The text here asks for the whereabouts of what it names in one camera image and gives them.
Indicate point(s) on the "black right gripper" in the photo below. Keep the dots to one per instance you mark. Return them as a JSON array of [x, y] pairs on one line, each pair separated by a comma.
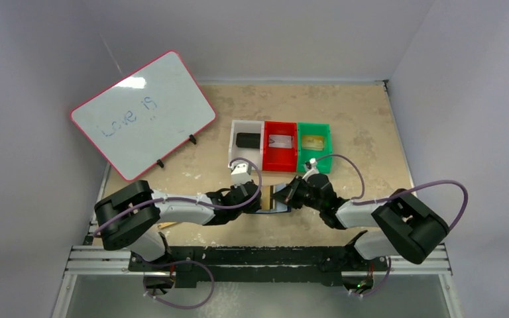
[[297, 193]]

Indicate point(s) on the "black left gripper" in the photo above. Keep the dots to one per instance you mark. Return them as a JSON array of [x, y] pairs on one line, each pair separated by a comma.
[[253, 208]]

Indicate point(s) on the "gold card with stripe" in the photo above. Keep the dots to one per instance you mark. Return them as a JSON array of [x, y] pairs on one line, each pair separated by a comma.
[[267, 203]]

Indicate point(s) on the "blue leather card holder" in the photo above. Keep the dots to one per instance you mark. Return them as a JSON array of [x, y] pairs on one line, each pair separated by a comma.
[[279, 207]]

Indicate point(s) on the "red plastic bin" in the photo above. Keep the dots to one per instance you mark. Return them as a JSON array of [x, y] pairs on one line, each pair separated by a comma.
[[276, 159]]

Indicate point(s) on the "green plastic bin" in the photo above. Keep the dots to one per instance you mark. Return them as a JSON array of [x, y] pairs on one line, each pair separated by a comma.
[[315, 130]]

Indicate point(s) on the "white plastic bin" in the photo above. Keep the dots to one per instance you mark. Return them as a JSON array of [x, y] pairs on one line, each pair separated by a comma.
[[253, 153]]

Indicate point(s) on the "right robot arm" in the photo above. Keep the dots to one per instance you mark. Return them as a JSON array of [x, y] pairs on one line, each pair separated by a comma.
[[401, 226]]

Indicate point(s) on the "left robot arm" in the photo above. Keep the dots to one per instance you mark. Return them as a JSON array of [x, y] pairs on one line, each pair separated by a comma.
[[129, 217]]

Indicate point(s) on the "gold credit card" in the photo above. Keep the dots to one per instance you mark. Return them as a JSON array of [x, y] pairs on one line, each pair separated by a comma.
[[313, 142]]

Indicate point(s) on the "black card in bin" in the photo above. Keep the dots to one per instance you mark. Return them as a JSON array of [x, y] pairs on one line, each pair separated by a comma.
[[249, 140]]

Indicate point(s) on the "silver credit card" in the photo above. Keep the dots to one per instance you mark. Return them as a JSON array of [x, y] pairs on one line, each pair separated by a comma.
[[280, 141]]

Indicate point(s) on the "orange circuit board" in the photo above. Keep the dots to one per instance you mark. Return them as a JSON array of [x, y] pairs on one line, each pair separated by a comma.
[[166, 225]]

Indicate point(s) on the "pink framed whiteboard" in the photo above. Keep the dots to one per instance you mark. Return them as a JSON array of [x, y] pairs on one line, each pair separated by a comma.
[[144, 117]]

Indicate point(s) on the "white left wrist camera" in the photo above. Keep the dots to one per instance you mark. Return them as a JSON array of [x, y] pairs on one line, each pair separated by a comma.
[[240, 172]]

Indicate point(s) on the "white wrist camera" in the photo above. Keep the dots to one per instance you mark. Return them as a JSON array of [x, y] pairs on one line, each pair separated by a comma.
[[311, 168], [240, 172]]

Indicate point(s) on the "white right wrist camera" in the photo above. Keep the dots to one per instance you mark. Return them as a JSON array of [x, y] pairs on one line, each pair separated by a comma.
[[311, 168]]

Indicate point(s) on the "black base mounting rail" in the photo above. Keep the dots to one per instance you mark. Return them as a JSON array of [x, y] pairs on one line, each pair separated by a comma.
[[329, 266]]

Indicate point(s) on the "aluminium frame rail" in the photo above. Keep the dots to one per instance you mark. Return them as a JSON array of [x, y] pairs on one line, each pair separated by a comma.
[[93, 260]]

